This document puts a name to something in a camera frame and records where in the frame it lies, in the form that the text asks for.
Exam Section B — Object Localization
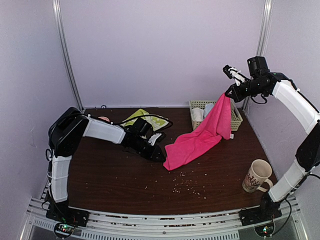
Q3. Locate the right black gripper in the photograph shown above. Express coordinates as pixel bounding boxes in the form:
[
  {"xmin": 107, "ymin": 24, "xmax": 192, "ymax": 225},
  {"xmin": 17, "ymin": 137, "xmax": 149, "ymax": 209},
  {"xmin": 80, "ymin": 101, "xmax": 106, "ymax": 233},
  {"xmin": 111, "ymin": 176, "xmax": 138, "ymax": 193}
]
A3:
[{"xmin": 225, "ymin": 77, "xmax": 267, "ymax": 103}]

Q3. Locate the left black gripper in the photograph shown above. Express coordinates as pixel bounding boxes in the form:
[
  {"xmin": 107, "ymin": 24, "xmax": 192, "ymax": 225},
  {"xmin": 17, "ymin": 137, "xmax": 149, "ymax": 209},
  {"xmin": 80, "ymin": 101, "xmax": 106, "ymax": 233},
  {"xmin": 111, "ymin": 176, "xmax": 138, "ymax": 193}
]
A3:
[{"xmin": 133, "ymin": 136, "xmax": 167, "ymax": 162}]

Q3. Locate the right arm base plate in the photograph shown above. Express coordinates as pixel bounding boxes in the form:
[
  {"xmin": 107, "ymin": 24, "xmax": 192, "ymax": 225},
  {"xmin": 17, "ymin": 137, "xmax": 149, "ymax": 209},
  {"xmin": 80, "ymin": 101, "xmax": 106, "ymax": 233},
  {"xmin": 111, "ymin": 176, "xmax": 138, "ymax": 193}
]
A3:
[{"xmin": 238, "ymin": 206, "xmax": 282, "ymax": 226}]

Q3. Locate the left circuit board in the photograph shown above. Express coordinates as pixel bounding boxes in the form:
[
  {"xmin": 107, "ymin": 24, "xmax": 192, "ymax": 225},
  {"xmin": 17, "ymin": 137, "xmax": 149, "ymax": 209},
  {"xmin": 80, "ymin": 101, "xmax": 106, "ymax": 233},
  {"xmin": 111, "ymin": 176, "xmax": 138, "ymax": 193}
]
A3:
[{"xmin": 53, "ymin": 222, "xmax": 75, "ymax": 239}]

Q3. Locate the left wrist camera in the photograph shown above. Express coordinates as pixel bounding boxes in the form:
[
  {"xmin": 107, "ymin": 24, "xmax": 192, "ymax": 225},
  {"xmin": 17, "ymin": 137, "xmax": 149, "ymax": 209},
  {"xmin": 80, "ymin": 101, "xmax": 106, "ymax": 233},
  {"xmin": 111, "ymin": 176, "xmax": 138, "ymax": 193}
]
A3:
[{"xmin": 132, "ymin": 117, "xmax": 166, "ymax": 146}]

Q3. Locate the right circuit board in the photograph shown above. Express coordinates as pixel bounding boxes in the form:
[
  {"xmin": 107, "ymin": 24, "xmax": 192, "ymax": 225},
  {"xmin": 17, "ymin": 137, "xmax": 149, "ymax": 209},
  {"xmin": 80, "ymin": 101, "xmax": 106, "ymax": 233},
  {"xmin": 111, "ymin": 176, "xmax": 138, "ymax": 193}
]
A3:
[{"xmin": 254, "ymin": 224, "xmax": 275, "ymax": 238}]

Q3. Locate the aluminium front rail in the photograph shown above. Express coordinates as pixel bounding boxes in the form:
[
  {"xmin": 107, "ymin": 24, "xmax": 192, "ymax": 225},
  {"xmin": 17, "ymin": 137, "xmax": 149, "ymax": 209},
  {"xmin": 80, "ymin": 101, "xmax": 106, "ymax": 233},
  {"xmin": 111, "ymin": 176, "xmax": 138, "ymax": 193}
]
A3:
[{"xmin": 18, "ymin": 197, "xmax": 309, "ymax": 240}]

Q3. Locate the cream mug red pattern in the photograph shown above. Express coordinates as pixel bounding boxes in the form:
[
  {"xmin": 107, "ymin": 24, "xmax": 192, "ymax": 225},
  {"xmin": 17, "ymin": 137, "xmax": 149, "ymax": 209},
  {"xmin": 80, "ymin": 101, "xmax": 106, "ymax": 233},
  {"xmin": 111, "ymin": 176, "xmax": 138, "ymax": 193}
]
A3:
[{"xmin": 242, "ymin": 159, "xmax": 274, "ymax": 193}]

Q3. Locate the light blue rolled towel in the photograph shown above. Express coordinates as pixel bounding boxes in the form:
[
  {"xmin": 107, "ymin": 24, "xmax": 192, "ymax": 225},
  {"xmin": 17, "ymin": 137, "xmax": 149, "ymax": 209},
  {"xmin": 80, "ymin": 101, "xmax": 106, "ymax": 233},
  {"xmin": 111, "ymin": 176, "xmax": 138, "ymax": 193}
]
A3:
[{"xmin": 203, "ymin": 102, "xmax": 214, "ymax": 119}]

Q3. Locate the left aluminium corner post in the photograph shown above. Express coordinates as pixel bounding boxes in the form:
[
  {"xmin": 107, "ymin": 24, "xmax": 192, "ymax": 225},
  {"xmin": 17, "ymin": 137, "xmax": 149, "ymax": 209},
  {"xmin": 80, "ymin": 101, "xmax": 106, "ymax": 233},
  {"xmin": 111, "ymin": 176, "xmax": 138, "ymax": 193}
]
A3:
[{"xmin": 52, "ymin": 0, "xmax": 84, "ymax": 111}]

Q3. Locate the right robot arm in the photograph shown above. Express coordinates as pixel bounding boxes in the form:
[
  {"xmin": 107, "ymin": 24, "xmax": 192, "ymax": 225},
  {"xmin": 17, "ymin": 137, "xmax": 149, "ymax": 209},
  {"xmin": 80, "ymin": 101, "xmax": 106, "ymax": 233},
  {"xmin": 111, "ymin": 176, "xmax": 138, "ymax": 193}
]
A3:
[{"xmin": 223, "ymin": 56, "xmax": 320, "ymax": 221}]

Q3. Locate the circuit board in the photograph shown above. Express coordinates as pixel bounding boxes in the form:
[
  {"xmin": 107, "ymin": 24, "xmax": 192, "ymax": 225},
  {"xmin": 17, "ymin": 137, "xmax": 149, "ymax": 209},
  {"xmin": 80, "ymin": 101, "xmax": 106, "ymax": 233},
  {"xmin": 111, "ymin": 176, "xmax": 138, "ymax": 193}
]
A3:
[
  {"xmin": 53, "ymin": 222, "xmax": 75, "ymax": 239},
  {"xmin": 254, "ymin": 224, "xmax": 275, "ymax": 238}
]

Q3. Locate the right aluminium corner post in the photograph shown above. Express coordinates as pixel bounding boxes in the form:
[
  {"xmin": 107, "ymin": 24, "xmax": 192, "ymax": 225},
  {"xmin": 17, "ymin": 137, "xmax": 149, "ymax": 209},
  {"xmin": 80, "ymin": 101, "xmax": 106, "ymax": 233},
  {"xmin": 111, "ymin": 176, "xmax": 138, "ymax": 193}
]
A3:
[{"xmin": 242, "ymin": 0, "xmax": 274, "ymax": 113}]

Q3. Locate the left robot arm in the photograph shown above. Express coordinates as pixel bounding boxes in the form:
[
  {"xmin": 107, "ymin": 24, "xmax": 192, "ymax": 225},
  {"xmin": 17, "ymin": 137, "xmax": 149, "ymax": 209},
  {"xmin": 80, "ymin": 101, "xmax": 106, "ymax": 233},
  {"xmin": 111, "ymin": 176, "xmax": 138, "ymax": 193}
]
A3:
[{"xmin": 45, "ymin": 107, "xmax": 166, "ymax": 222}]

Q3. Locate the white rolled towel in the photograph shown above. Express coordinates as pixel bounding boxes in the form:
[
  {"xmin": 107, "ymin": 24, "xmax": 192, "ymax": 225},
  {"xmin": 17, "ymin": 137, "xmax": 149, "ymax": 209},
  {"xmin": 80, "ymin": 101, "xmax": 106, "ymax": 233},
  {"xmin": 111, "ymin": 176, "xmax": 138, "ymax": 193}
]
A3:
[{"xmin": 191, "ymin": 107, "xmax": 204, "ymax": 122}]

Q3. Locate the red patterned bowl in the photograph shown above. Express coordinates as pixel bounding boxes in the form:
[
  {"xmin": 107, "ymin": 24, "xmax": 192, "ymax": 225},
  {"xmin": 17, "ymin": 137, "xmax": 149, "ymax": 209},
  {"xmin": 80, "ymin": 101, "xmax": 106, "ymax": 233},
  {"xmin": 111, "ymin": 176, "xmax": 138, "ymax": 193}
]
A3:
[{"xmin": 98, "ymin": 116, "xmax": 110, "ymax": 122}]

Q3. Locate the pink towel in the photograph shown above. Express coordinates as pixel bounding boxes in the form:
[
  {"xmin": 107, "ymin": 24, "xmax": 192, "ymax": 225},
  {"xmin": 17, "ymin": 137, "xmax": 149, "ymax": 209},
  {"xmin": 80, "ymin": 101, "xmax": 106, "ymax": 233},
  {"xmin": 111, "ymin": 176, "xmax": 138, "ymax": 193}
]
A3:
[{"xmin": 163, "ymin": 94, "xmax": 232, "ymax": 171}]

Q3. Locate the aluminium corner post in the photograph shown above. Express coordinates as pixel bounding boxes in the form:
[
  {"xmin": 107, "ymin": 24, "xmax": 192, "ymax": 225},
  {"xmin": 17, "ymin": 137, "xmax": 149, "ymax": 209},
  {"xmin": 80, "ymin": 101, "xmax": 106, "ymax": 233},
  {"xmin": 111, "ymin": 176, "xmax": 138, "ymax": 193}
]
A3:
[
  {"xmin": 52, "ymin": 0, "xmax": 84, "ymax": 111},
  {"xmin": 242, "ymin": 0, "xmax": 274, "ymax": 113}
]

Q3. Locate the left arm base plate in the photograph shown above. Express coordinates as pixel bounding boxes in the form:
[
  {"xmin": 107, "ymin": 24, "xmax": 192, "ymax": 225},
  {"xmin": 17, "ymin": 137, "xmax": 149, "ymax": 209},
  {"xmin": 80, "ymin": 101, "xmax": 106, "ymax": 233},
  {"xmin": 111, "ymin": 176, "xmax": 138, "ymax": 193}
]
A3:
[{"xmin": 45, "ymin": 205, "xmax": 90, "ymax": 227}]

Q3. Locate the green patterned towel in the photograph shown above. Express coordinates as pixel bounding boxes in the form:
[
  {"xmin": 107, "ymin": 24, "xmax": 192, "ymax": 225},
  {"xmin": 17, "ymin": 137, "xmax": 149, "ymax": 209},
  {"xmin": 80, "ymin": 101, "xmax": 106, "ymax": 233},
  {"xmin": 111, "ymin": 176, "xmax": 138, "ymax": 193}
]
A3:
[{"xmin": 121, "ymin": 108, "xmax": 169, "ymax": 132}]

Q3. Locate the green plastic basket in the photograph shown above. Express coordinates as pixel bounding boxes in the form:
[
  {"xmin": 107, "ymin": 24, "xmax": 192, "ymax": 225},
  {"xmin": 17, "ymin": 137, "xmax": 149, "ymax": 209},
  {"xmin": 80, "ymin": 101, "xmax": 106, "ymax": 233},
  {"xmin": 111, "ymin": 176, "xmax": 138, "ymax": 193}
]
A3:
[{"xmin": 188, "ymin": 100, "xmax": 243, "ymax": 132}]

